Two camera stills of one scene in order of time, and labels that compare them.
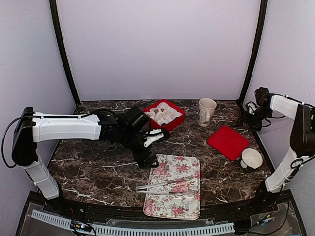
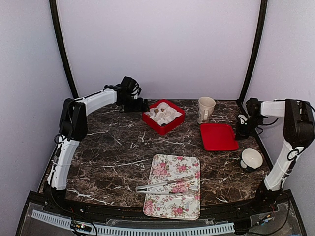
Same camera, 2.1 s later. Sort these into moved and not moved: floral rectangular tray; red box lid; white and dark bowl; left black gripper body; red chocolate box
Moved: red box lid; left black gripper body
Not moved: red chocolate box; floral rectangular tray; white and dark bowl
